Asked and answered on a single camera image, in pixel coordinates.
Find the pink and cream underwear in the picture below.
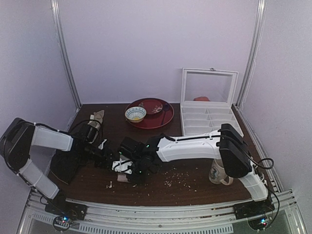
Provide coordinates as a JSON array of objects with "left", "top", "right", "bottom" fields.
[{"left": 117, "top": 173, "right": 129, "bottom": 183}]

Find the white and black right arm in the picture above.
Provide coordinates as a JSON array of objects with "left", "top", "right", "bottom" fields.
[{"left": 111, "top": 123, "right": 272, "bottom": 206}]

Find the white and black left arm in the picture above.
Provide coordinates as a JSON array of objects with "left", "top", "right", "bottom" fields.
[{"left": 0, "top": 117, "right": 114, "bottom": 200}]

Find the beige crumpled cloth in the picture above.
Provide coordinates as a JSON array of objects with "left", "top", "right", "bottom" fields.
[{"left": 88, "top": 110, "right": 105, "bottom": 130}]

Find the black striped garment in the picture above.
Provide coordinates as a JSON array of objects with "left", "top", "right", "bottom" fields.
[{"left": 50, "top": 150, "right": 81, "bottom": 185}]

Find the red round lacquer tray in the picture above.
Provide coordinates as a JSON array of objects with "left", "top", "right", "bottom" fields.
[{"left": 124, "top": 98, "right": 175, "bottom": 129}]

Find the yellow and blue patterned bowl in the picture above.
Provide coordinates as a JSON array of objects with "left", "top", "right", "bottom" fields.
[{"left": 125, "top": 106, "right": 147, "bottom": 123}]

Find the small red floral dish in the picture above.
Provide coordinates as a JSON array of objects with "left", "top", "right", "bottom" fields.
[{"left": 139, "top": 100, "right": 163, "bottom": 115}]

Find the purple spoon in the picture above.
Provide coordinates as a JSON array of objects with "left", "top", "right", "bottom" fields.
[{"left": 160, "top": 103, "right": 170, "bottom": 126}]

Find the beige mug with blue design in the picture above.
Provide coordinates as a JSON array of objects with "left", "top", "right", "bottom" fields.
[{"left": 209, "top": 159, "right": 234, "bottom": 186}]

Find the red object behind box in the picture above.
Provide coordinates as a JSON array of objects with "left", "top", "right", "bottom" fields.
[{"left": 194, "top": 96, "right": 210, "bottom": 101}]

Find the white compartment box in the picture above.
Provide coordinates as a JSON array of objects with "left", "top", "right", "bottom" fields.
[{"left": 180, "top": 68, "right": 244, "bottom": 137}]

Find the aluminium front rail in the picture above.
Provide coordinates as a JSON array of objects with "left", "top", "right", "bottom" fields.
[{"left": 17, "top": 190, "right": 308, "bottom": 234}]

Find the left aluminium frame post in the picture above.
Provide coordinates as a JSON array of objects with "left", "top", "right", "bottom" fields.
[{"left": 50, "top": 0, "right": 82, "bottom": 109}]

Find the aluminium frame post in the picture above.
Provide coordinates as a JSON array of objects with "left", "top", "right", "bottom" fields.
[
  {"left": 236, "top": 0, "right": 267, "bottom": 109},
  {"left": 50, "top": 0, "right": 82, "bottom": 109}
]

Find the right aluminium frame post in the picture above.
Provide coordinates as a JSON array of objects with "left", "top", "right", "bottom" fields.
[{"left": 236, "top": 0, "right": 267, "bottom": 109}]

